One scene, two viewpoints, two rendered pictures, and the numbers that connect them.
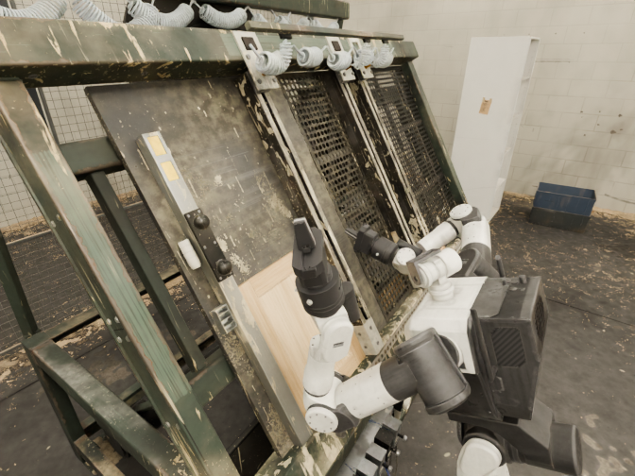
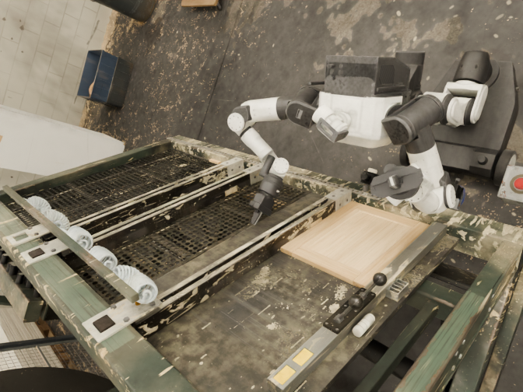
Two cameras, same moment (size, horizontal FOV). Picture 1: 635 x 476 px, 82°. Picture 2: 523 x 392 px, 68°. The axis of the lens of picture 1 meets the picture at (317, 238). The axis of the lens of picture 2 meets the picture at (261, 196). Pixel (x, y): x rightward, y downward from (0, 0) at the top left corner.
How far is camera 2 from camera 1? 0.73 m
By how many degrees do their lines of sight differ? 32
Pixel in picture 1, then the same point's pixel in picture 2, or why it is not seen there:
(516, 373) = (396, 72)
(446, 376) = (423, 106)
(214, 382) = (440, 291)
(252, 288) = (357, 276)
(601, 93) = not seen: outside the picture
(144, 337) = (458, 327)
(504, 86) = not seen: outside the picture
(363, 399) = (437, 164)
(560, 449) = (415, 59)
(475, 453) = not seen: hidden behind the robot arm
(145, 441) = (473, 365)
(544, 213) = (114, 92)
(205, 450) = (496, 273)
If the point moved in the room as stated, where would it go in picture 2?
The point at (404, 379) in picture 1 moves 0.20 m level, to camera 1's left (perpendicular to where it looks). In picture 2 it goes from (427, 133) to (447, 194)
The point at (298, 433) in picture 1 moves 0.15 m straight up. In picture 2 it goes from (441, 229) to (429, 225)
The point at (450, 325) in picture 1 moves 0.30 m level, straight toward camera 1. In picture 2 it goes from (378, 109) to (483, 104)
